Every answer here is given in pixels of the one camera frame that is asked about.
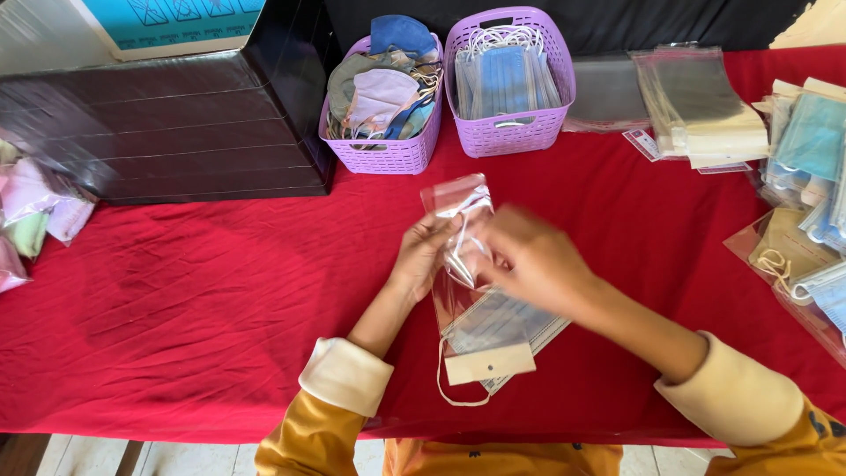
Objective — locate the blue surgical face mask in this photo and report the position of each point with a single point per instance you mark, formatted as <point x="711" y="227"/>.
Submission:
<point x="505" y="334"/>

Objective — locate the grey flat plastic sleeves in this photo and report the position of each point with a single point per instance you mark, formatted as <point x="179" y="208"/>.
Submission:
<point x="605" y="92"/>

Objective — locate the red tablecloth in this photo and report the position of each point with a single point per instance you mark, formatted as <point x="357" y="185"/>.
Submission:
<point x="198" y="297"/>

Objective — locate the stack of empty clear bags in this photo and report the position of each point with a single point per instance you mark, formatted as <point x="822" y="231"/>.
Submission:
<point x="700" y="106"/>

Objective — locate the black cardboard box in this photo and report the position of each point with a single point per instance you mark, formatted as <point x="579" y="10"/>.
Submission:
<point x="178" y="125"/>

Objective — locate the purple basket of blue masks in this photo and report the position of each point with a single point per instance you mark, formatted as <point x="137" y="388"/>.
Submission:
<point x="507" y="82"/>

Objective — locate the clear plastic packaging bag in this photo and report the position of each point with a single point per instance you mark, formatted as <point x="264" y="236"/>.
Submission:
<point x="466" y="264"/>

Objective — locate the black cloth backdrop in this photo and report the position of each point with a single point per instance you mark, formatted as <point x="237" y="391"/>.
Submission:
<point x="562" y="23"/>

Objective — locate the pile of packed pastel masks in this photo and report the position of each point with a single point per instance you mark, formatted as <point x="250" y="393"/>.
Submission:
<point x="33" y="205"/>

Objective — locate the person's right fingers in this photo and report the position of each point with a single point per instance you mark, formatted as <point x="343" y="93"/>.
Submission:
<point x="492" y="251"/>

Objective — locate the pile of packed blue masks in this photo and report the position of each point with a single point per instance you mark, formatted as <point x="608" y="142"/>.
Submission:
<point x="810" y="152"/>

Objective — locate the purple basket of mixed masks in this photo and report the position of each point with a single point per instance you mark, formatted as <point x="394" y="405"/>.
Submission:
<point x="387" y="99"/>

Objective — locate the person's left hand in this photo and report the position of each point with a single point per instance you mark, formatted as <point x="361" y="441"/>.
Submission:
<point x="416" y="261"/>

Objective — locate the white and teal carton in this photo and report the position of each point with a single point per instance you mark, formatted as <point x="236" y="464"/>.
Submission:
<point x="172" y="23"/>

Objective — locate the person's yellow shirt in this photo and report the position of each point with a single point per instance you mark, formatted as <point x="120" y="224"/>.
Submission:
<point x="502" y="459"/>

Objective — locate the packed beige face mask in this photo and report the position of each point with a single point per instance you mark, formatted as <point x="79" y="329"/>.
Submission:
<point x="783" y="254"/>

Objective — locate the person's right hand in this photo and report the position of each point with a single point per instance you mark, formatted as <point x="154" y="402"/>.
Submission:
<point x="539" y="264"/>

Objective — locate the person's left fingers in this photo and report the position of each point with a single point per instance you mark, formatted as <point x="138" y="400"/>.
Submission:
<point x="441" y="228"/>

